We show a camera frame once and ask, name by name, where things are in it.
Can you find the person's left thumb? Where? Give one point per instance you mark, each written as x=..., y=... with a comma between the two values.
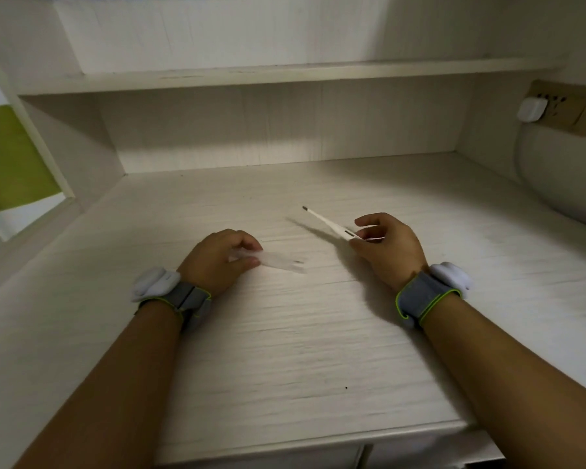
x=246, y=263

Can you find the white drawer front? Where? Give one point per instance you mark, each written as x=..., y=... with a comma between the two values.
x=429, y=451

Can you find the white digital thermometer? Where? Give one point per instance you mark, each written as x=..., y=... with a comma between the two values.
x=329, y=222

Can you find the green and white curtain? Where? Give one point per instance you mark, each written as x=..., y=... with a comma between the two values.
x=9, y=161

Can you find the person's right forearm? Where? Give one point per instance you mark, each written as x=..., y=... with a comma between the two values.
x=517, y=385

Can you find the person's left forearm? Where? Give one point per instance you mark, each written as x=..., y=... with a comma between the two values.
x=112, y=390

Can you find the person's right thumb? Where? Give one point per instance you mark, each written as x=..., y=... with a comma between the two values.
x=360, y=248

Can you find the person's right hand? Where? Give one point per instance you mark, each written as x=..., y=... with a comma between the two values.
x=395, y=253

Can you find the clear plastic thermometer case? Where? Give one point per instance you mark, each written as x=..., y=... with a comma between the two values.
x=283, y=261

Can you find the white wrist tracker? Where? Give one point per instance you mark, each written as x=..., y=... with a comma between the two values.
x=155, y=283
x=451, y=277

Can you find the beige wall socket panel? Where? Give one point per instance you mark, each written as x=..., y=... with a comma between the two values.
x=569, y=108

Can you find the white wooden shelf board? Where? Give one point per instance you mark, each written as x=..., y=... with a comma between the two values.
x=283, y=75

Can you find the white charger plug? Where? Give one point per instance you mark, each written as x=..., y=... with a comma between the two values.
x=532, y=110

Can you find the person's left hand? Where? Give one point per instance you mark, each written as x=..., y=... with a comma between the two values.
x=210, y=261

